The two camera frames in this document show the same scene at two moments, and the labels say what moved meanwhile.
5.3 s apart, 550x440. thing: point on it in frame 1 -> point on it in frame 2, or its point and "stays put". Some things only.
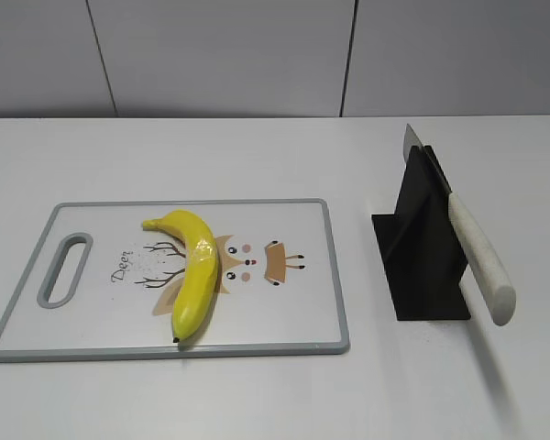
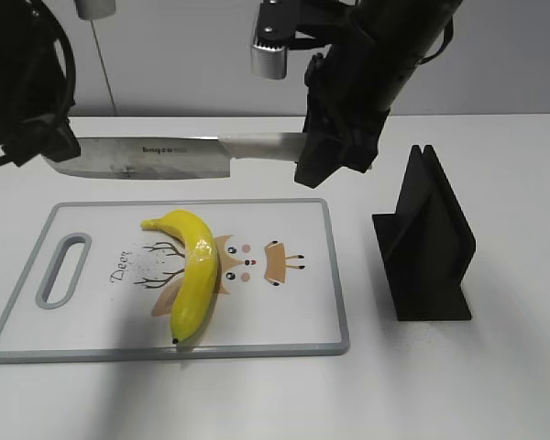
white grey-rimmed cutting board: [277, 287] stays put
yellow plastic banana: [201, 270] stays put
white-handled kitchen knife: [496, 288] -> [186, 157]
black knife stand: [422, 247] stays put
